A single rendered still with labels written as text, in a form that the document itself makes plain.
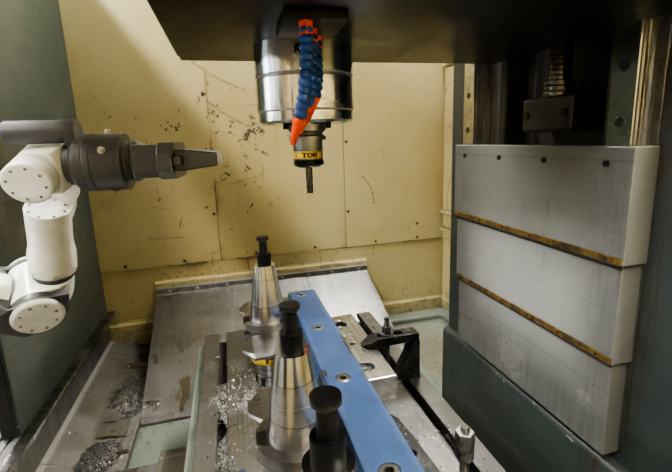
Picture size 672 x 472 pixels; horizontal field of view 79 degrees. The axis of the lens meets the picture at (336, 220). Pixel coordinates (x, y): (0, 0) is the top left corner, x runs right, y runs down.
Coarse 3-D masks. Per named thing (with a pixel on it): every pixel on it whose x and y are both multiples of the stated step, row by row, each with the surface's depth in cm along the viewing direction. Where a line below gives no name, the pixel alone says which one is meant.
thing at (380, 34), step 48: (192, 0) 43; (240, 0) 43; (288, 0) 44; (336, 0) 44; (384, 0) 45; (432, 0) 45; (480, 0) 46; (528, 0) 47; (576, 0) 47; (624, 0) 48; (192, 48) 64; (240, 48) 65; (384, 48) 69; (432, 48) 71; (480, 48) 72; (528, 48) 74
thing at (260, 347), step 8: (256, 336) 48; (264, 336) 48; (272, 336) 48; (248, 344) 47; (256, 344) 46; (264, 344) 46; (272, 344) 46; (248, 352) 45; (256, 352) 45; (264, 352) 45; (272, 352) 45; (256, 360) 44
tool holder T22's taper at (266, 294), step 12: (264, 276) 50; (276, 276) 51; (252, 288) 51; (264, 288) 50; (276, 288) 50; (252, 300) 51; (264, 300) 50; (276, 300) 50; (252, 312) 51; (264, 312) 50; (276, 312) 50
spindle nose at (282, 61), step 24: (264, 48) 61; (288, 48) 59; (336, 48) 61; (264, 72) 62; (288, 72) 60; (336, 72) 62; (264, 96) 63; (288, 96) 61; (336, 96) 62; (264, 120) 64; (288, 120) 62; (312, 120) 62; (336, 120) 63
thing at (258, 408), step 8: (320, 384) 38; (256, 392) 38; (264, 392) 38; (256, 400) 37; (264, 400) 36; (248, 408) 36; (256, 408) 35; (264, 408) 35; (248, 416) 35; (256, 416) 34; (264, 416) 34
